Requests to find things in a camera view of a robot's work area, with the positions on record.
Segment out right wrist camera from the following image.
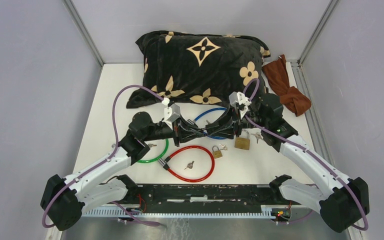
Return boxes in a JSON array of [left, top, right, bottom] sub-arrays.
[[228, 91, 252, 120]]

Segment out blue cable lock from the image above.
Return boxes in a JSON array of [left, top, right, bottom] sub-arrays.
[[186, 107, 227, 140]]

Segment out red lock keys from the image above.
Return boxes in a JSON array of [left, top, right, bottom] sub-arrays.
[[184, 161, 195, 170]]

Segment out red cable lock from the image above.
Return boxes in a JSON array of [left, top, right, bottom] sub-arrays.
[[158, 145, 216, 183]]

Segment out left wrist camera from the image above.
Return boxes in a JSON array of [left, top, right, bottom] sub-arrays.
[[163, 103, 181, 130]]

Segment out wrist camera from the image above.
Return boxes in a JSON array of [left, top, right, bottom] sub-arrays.
[[228, 91, 252, 120], [163, 103, 181, 130]]

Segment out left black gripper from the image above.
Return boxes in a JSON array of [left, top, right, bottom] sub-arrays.
[[143, 113, 205, 147]]

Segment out brown cloth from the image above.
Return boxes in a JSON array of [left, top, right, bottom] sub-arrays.
[[262, 54, 312, 117]]

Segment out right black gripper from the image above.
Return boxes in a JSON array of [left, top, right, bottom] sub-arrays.
[[209, 102, 268, 140]]

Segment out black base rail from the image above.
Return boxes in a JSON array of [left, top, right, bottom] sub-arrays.
[[119, 184, 297, 214]]

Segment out black floral pillow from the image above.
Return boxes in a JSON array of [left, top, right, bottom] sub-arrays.
[[126, 30, 271, 109]]

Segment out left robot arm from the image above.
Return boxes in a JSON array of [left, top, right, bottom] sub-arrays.
[[40, 110, 209, 231]]

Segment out large brass padlock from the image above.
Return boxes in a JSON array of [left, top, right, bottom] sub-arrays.
[[234, 129, 251, 151]]

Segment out small brass padlock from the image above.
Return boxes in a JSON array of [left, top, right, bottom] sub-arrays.
[[211, 145, 223, 159]]

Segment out small padlock keys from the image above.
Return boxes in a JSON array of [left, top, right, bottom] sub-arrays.
[[219, 144, 228, 151]]

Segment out green cable lock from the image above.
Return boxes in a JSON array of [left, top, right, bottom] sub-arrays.
[[137, 139, 170, 164]]

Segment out large padlock keys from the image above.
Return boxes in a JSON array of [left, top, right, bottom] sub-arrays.
[[251, 132, 263, 144]]

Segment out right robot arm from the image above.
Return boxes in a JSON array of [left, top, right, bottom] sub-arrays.
[[205, 92, 370, 233]]

